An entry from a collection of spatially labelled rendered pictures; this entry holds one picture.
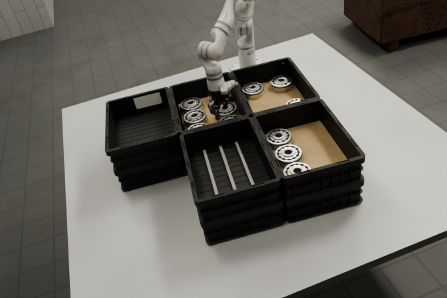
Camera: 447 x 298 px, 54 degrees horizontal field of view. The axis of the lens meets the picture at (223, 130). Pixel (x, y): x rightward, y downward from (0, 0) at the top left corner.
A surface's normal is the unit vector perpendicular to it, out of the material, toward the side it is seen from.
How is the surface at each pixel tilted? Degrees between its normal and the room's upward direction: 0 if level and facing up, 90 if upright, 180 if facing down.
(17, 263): 0
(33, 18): 90
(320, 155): 0
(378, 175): 0
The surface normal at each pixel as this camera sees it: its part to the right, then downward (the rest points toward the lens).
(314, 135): -0.15, -0.79
